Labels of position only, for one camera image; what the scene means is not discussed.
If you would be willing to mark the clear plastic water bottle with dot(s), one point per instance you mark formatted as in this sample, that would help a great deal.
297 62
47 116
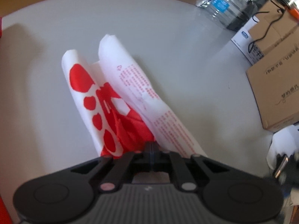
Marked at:
232 14

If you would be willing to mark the brown cardboard box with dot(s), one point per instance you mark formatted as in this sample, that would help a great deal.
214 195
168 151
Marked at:
274 78

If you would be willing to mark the white printed small box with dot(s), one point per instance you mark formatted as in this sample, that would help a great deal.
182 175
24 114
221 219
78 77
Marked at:
242 40

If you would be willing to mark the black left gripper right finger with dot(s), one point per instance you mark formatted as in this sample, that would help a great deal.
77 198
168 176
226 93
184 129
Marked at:
179 174

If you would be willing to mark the white red shopping bag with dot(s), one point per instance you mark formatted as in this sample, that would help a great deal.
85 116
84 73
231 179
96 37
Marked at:
119 106

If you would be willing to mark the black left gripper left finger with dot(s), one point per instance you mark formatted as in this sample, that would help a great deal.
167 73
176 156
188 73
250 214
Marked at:
123 171

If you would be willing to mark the white crumpled cloth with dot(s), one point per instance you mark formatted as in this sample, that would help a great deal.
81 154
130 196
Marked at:
284 141

